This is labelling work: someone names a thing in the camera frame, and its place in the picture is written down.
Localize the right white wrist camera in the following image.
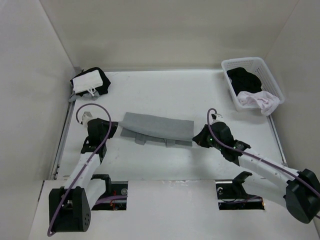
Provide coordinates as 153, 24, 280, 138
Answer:
211, 113, 223, 123

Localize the folded white tank top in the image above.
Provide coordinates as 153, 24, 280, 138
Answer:
72, 70, 103, 97

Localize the pink garment in basket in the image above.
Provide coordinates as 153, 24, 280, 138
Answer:
237, 90, 280, 116

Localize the grey tank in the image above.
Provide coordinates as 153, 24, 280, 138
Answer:
118, 112, 194, 147
68, 92, 78, 103

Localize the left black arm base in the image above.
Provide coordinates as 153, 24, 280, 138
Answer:
91, 174, 113, 199

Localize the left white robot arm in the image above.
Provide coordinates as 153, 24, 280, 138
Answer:
47, 118, 118, 237

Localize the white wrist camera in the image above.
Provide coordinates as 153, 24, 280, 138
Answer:
80, 111, 93, 127
211, 113, 223, 123

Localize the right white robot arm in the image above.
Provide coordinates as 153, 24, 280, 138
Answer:
192, 121, 320, 224

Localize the black garment in basket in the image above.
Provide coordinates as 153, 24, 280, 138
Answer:
226, 67, 262, 96

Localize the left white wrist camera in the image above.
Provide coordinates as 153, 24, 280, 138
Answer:
80, 111, 93, 127

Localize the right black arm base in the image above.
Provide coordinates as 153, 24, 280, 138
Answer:
215, 171, 263, 205

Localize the white plastic basket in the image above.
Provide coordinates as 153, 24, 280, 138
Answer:
221, 57, 285, 112

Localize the folded grey tank top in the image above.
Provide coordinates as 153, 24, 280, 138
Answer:
68, 92, 78, 103

